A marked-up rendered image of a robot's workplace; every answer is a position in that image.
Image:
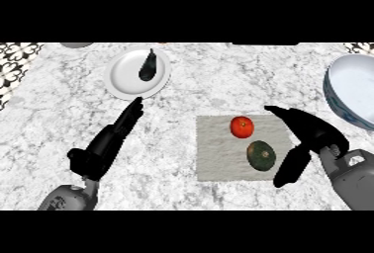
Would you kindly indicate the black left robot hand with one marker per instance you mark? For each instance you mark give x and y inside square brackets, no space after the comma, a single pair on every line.
[104,145]

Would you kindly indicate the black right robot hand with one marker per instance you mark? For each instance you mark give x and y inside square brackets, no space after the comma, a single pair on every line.
[311,131]

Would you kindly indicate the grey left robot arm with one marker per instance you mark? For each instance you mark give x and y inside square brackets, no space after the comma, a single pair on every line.
[71,197]

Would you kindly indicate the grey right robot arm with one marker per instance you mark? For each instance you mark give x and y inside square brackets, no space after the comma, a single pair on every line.
[351,179]

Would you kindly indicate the dark green round squash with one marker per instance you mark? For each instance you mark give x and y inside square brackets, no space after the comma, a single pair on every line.
[262,155]

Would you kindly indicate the white and blue bowl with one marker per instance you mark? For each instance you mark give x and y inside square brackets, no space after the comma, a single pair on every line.
[352,89]

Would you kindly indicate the grey cloth placemat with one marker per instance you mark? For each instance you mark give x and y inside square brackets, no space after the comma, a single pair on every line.
[222,158]

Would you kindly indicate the red tomato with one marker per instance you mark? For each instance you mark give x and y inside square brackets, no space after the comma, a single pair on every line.
[241,127]

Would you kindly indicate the white round plate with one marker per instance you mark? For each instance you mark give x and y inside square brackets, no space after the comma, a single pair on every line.
[138,73]

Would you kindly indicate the dark purple eggplant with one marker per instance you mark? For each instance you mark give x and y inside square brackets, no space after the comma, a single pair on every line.
[148,67]

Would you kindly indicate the grey round object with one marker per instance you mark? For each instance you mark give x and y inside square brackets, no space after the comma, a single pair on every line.
[77,44]

